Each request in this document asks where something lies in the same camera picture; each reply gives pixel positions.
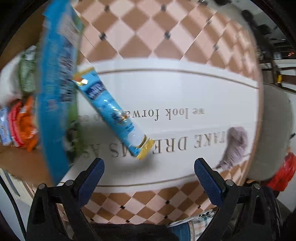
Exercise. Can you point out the grey cushioned chair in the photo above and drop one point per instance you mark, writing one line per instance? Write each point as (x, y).
(276, 126)

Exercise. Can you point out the red plastic bag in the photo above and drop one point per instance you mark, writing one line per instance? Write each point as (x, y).
(280, 180)

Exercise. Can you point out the blue tube packet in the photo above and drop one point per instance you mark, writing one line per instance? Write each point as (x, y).
(94, 90)

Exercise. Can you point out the checkered tablecloth with white runner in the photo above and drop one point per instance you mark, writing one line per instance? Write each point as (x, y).
(186, 72)

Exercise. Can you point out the white soft pouch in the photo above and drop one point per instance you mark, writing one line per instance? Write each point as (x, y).
(10, 89)

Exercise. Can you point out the light blue snack packet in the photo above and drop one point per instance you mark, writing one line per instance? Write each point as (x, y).
(5, 129)

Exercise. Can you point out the green snack bag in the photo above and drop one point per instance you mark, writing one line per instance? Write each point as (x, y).
(26, 70)

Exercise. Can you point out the blue cardboard box flap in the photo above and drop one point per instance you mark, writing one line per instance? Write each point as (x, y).
(56, 92)

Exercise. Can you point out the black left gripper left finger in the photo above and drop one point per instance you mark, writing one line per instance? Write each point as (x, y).
(44, 221)

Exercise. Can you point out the red snack packet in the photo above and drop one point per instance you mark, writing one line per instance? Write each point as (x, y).
(15, 135)

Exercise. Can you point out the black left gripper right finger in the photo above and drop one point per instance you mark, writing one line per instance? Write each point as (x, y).
(244, 212)

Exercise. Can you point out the grey lilac cloth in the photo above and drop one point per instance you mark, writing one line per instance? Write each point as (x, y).
(237, 142)

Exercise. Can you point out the brown cardboard box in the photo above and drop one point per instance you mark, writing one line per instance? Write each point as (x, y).
(21, 25)

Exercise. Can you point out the orange snack packet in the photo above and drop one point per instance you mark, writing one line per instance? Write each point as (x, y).
(26, 126)

